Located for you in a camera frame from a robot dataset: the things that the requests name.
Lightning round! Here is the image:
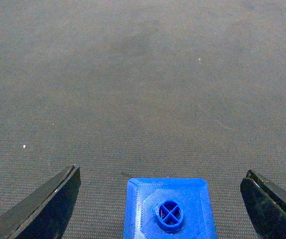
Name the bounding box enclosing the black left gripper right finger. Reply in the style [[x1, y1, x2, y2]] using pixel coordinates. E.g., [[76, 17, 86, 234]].
[[240, 169, 286, 239]]

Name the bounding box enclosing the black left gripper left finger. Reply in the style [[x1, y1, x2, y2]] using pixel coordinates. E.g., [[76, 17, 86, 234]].
[[0, 165, 81, 239]]

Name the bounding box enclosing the blue rectangular plastic part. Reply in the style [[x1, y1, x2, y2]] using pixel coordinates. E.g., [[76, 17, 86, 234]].
[[123, 178, 217, 239]]

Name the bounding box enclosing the gray conveyor belt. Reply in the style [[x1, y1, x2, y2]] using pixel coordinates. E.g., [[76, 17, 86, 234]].
[[0, 0, 286, 239]]

